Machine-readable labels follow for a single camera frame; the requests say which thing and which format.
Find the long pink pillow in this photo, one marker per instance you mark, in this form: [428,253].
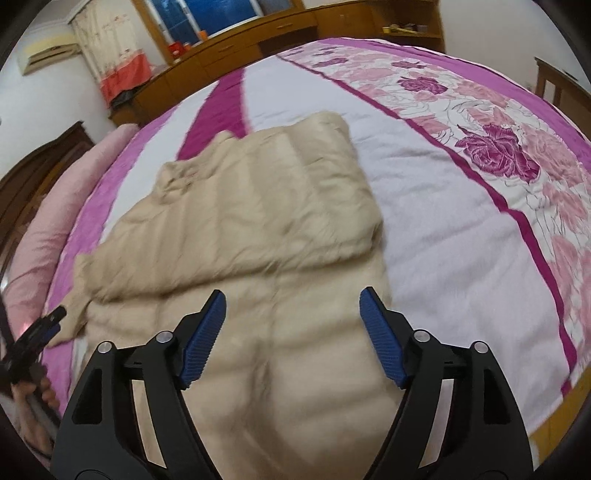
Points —
[55,217]

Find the wooden wall cabinet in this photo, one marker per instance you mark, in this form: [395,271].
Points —
[240,41]

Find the purple floral bed blanket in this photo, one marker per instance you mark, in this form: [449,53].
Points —
[438,207]

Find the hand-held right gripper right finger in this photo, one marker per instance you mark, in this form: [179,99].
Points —
[381,332]

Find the small yellow item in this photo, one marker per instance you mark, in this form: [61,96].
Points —
[400,30]

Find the dark wooden headboard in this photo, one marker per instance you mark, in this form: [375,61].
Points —
[32,170]

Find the beige puffer jacket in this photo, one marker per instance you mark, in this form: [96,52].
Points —
[258,221]

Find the wall air conditioner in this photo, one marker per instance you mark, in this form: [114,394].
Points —
[46,53]

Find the orange cloth on cabinet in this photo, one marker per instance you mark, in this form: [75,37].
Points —
[115,46]

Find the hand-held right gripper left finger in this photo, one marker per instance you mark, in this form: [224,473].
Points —
[205,332]

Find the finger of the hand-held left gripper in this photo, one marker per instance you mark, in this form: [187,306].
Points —
[46,325]

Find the window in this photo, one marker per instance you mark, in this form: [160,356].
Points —
[221,11]

